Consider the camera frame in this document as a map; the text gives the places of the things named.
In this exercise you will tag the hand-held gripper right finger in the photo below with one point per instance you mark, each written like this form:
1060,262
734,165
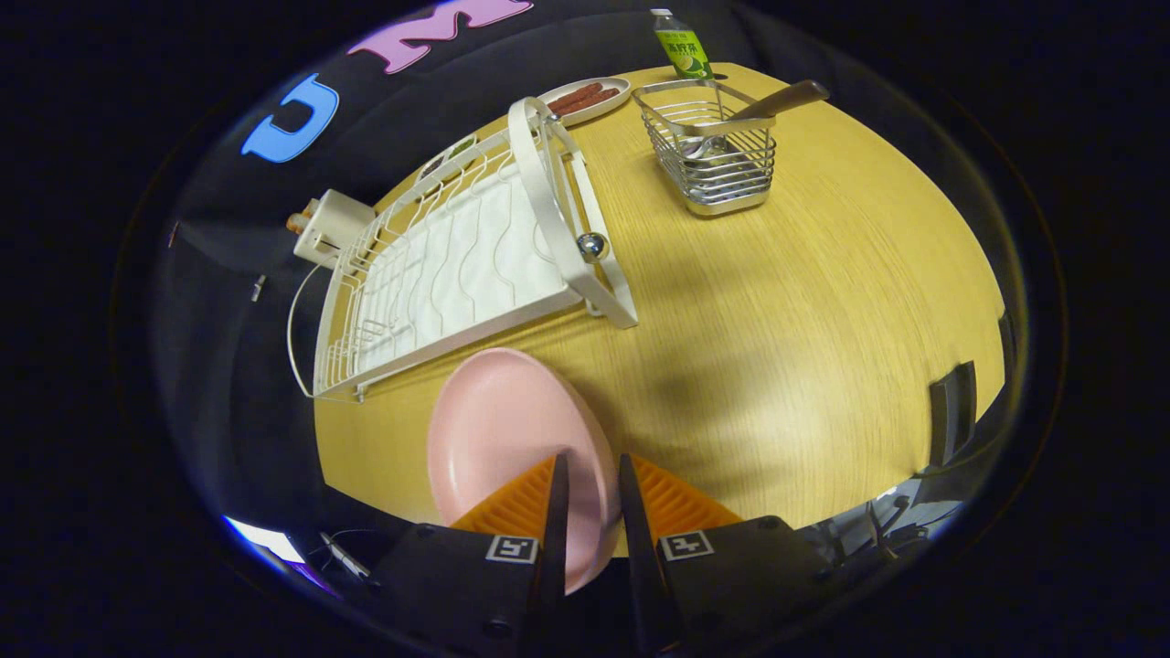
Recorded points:
635,548

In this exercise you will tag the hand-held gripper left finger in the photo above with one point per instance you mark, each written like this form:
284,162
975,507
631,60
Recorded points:
556,530

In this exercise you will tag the pink plate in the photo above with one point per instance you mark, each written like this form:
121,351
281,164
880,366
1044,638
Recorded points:
512,429

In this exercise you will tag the white plate with meat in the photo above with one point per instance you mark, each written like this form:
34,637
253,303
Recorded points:
611,102

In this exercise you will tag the computer monitor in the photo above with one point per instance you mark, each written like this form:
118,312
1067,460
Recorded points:
265,539

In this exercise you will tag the white toaster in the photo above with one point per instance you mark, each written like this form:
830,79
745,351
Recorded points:
334,228

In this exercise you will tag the white clip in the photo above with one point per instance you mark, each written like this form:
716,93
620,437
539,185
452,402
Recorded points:
259,289

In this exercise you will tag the brown toast slice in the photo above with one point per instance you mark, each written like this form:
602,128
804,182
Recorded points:
296,222

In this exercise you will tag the red-brown meat piece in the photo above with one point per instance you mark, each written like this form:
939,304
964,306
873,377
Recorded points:
594,102
576,94

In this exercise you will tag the green drink bottle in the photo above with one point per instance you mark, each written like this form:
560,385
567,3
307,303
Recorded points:
686,50

